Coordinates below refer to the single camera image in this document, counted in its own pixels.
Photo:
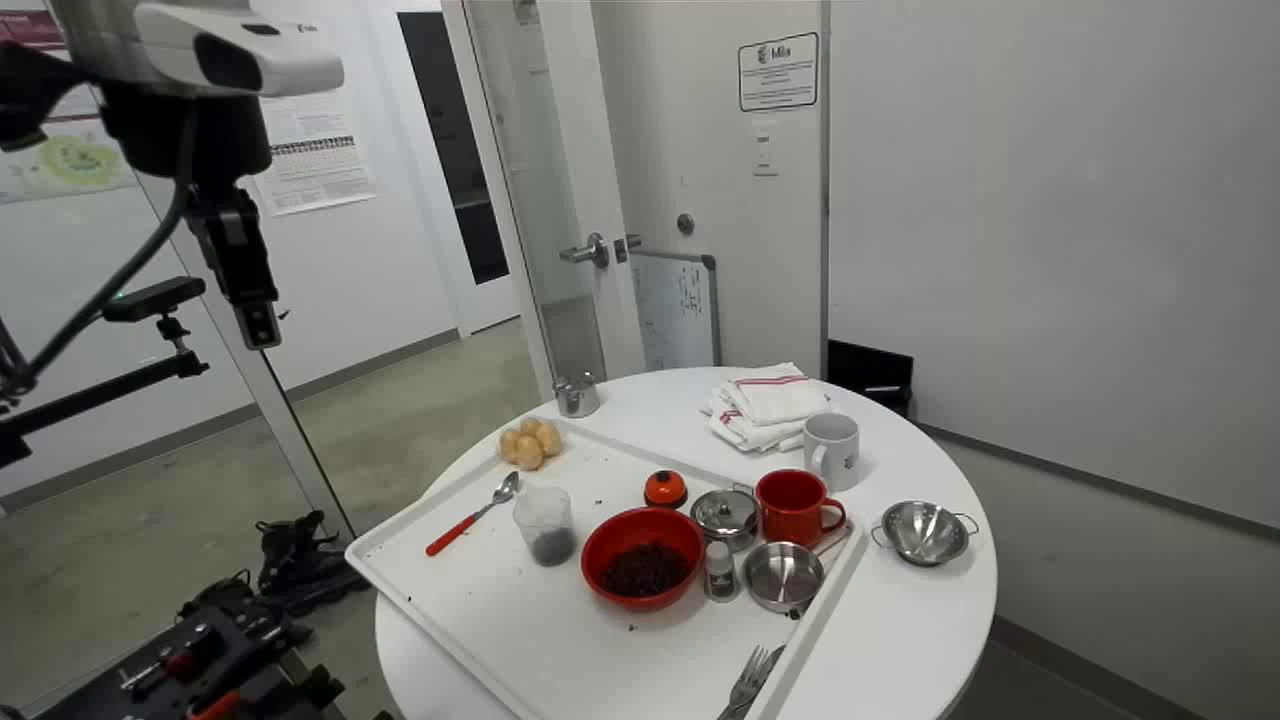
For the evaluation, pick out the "red tomato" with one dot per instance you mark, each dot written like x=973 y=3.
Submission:
x=665 y=490

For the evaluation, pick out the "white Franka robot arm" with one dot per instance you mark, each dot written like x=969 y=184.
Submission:
x=201 y=44

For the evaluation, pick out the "small metal pot with lid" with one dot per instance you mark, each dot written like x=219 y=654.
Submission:
x=577 y=398

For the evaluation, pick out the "red mug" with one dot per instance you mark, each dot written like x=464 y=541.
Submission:
x=784 y=513

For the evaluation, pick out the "dark beans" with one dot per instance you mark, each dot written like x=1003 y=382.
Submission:
x=555 y=545
x=644 y=568

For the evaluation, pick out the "white plastic tray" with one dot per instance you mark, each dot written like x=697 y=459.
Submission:
x=483 y=614

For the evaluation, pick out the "small metal bowl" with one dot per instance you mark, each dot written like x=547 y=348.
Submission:
x=781 y=578

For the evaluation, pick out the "small metal strainer cup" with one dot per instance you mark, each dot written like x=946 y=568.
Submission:
x=725 y=513

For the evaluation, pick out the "white door with dark window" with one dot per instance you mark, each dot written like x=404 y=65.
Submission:
x=452 y=144

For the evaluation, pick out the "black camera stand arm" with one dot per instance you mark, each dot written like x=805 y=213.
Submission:
x=105 y=386

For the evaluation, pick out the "orange bowl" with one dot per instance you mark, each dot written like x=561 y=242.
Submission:
x=644 y=525

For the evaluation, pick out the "green wall poster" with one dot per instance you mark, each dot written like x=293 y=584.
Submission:
x=74 y=162

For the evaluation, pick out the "black stereo camera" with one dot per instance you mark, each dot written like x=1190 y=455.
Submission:
x=153 y=298

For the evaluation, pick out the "white paper wall poster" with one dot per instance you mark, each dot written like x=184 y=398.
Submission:
x=312 y=166

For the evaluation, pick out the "white wall sign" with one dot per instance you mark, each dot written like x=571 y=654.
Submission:
x=777 y=74

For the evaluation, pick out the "white red-striped cloth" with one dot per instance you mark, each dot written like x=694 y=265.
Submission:
x=764 y=405

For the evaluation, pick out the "silver door latch plate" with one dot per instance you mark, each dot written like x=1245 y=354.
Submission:
x=626 y=248

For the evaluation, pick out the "dark beans in bowl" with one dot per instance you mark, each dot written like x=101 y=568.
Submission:
x=644 y=568

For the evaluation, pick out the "small glass shaker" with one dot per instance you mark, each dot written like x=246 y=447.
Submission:
x=722 y=568

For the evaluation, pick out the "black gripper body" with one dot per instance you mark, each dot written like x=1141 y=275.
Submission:
x=226 y=238

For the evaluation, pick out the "clear plastic jar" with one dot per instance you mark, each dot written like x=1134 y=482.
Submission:
x=547 y=513

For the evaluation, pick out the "white light switch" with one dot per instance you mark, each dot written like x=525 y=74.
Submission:
x=764 y=149

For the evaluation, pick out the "black box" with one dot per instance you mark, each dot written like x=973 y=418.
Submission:
x=871 y=373

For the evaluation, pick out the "small black-framed whiteboard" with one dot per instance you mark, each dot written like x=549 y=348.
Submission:
x=673 y=313

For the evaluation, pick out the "tan egg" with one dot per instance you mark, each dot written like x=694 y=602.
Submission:
x=508 y=447
x=529 y=459
x=529 y=431
x=549 y=439

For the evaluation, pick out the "black red tool case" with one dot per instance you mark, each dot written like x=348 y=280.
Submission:
x=201 y=661

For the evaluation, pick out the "white mug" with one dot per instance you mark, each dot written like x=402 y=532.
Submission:
x=830 y=447

